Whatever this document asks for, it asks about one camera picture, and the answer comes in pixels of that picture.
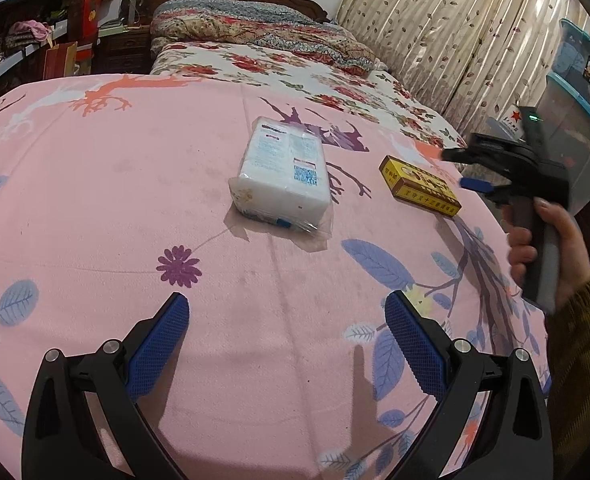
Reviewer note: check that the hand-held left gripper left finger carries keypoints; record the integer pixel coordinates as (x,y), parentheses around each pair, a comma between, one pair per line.
(157,345)

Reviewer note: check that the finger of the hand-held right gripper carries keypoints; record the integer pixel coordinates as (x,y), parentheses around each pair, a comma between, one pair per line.
(475,184)
(455,155)

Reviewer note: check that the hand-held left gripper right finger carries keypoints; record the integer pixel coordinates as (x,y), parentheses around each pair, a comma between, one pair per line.
(417,345)

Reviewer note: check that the yellow cardboard box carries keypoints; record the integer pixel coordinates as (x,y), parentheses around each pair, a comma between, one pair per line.
(420,185)

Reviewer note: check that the person's right forearm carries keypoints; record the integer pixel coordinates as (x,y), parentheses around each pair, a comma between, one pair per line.
(585,360)

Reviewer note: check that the person's right hand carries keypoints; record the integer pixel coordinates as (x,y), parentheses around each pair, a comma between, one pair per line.
(575,260)

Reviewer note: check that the white bag with red star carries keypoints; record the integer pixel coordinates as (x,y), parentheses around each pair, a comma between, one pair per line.
(512,120)

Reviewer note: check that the clear blue-lidded storage box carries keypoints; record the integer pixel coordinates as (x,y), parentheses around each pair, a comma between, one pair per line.
(575,135)
(582,50)

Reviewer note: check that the beige leaf-patterned curtain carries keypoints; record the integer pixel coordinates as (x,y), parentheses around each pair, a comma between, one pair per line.
(425,35)

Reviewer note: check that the pink printed bedsheet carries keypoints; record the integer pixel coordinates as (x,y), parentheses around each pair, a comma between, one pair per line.
(125,185)

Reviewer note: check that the white tissue packet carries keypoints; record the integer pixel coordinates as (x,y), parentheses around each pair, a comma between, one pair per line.
(280,170)

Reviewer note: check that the white red-flowered quilt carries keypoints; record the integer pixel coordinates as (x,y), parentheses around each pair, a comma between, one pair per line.
(275,67)

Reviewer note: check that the folded patterned quilt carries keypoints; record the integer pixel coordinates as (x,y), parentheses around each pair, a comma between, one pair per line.
(255,22)

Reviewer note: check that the dark wooden nightstand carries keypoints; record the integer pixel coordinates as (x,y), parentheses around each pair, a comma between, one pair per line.
(125,50)

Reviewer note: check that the brown-red paper bag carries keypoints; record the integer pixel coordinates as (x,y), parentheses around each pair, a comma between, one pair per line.
(60,60)

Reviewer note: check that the cluttered shelf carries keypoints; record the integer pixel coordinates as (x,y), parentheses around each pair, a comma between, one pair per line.
(25,50)

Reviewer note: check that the bright red gift bag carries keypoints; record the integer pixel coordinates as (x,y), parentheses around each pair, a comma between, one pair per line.
(89,15)

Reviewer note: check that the pink cloth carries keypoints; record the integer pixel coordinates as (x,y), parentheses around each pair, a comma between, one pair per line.
(30,30)

